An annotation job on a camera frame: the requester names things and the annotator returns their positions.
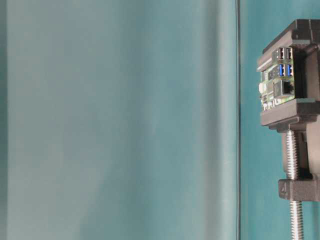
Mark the black bench vise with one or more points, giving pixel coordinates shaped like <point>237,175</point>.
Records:
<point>302,114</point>

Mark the green single-board computer PCB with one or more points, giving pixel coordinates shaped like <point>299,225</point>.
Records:
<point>277,79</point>

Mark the silver threaded vise screw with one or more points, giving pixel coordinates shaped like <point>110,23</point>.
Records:
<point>293,173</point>

